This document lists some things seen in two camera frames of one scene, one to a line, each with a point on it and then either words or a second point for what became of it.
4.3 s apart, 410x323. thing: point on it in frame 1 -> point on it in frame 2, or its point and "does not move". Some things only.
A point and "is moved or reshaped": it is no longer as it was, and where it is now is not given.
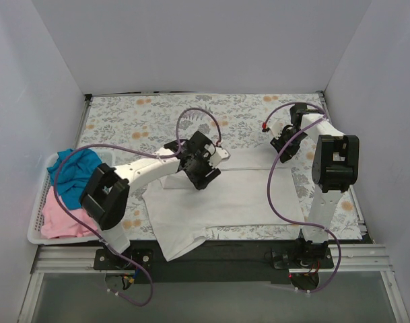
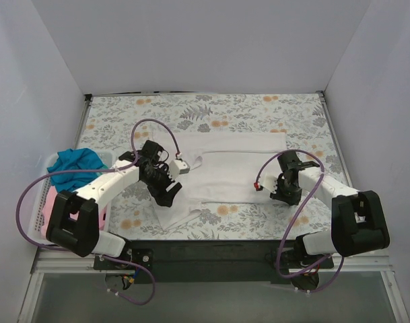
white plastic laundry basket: (34, 229) does not move
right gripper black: (283, 145) -> (287, 191)
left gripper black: (207, 159) -> (161, 188)
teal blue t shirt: (73, 174) does not move
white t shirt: (237, 197) is moved or reshaped
